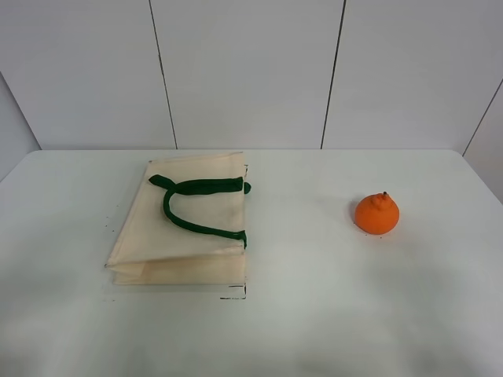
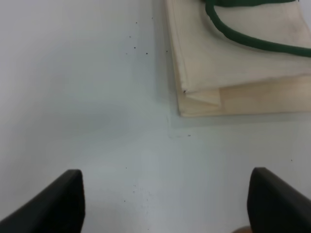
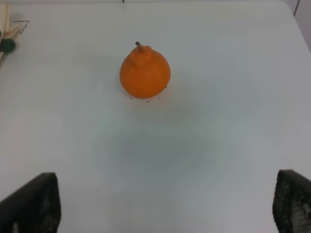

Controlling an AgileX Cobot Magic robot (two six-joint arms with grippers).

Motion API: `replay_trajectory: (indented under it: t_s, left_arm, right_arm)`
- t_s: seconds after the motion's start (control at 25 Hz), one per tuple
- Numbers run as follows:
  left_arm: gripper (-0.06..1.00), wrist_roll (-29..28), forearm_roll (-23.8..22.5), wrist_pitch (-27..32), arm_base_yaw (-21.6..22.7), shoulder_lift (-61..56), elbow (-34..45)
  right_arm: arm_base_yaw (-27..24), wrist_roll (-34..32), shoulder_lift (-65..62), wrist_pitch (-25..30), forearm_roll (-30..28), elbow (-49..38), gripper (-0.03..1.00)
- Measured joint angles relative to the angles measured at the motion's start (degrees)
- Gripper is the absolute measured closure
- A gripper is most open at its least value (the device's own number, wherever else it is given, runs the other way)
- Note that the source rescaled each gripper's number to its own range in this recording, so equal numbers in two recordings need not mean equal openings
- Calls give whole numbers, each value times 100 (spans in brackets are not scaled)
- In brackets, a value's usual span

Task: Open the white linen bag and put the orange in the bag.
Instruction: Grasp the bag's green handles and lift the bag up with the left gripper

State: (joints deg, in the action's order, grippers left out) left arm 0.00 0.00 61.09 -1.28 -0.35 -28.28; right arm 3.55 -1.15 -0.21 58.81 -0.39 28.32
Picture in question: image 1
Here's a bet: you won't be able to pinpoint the white linen bag green handles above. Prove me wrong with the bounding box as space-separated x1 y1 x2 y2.
105 152 251 286

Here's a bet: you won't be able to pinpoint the orange with knobbed top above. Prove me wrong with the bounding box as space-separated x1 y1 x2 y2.
354 192 400 235

